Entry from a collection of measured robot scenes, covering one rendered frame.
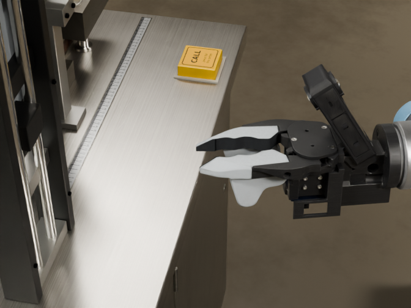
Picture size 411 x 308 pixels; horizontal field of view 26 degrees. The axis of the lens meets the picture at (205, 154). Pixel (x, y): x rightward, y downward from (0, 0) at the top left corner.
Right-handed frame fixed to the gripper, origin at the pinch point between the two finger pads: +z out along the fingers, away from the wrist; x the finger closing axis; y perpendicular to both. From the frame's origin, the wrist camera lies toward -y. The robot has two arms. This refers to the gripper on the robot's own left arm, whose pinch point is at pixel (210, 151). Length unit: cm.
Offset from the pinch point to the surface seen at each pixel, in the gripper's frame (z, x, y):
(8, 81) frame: 22.0, 13.8, -2.6
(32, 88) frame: 20.1, 20.2, 1.9
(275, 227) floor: -31, 123, 108
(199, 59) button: -5, 65, 23
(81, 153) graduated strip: 17, 45, 28
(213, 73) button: -7, 62, 24
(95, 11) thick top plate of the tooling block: 13, 72, 15
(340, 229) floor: -49, 120, 109
